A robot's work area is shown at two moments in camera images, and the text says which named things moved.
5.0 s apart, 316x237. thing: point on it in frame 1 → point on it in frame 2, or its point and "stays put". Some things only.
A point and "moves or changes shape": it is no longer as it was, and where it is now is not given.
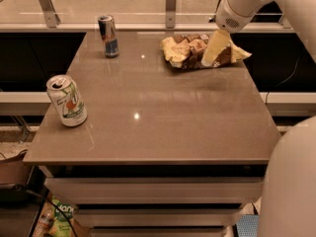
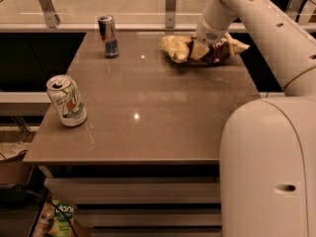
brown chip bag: (187, 51) moves or changes shape
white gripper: (229, 16) → (209, 32)
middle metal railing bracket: (171, 6) stays put
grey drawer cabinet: (163, 151) stays put
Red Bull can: (108, 29) stays put
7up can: (66, 101) stays put
